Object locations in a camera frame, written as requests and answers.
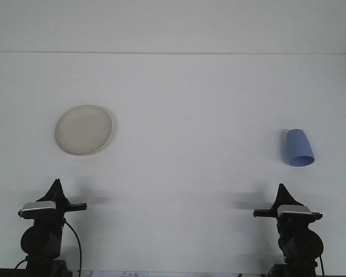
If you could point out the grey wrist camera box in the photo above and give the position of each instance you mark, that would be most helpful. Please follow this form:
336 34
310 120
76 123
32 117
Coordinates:
294 211
37 208

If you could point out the white printed paper sheet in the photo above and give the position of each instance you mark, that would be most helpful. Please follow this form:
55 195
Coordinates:
118 274

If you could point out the pale round plate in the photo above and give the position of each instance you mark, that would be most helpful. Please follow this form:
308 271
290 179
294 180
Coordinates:
83 130

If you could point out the pale blue cup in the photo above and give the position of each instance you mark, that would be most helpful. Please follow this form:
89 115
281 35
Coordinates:
298 144

